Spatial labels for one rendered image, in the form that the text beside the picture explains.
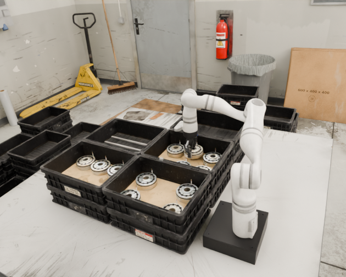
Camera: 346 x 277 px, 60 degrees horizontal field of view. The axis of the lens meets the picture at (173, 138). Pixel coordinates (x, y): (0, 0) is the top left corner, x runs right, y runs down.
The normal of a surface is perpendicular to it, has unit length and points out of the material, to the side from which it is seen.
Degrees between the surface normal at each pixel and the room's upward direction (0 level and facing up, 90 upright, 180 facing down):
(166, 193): 0
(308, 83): 77
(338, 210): 0
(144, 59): 90
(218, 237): 4
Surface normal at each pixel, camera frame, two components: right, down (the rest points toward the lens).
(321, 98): -0.45, 0.22
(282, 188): -0.07, -0.87
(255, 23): -0.46, 0.47
